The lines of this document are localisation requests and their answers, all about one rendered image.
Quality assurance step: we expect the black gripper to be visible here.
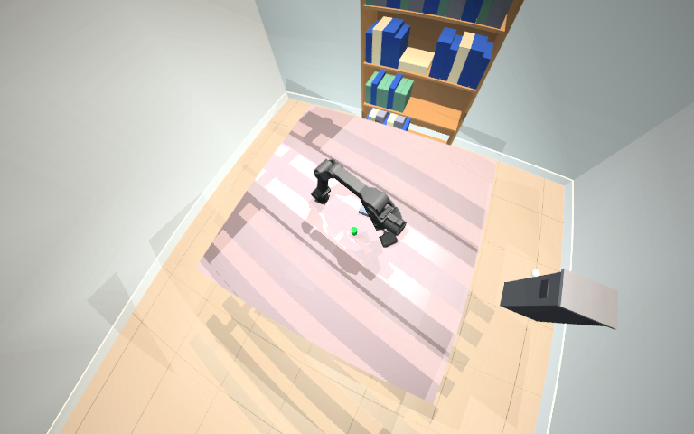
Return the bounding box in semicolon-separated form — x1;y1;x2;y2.
366;211;398;249

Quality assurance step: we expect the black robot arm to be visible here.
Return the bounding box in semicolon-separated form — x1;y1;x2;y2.
310;159;407;236

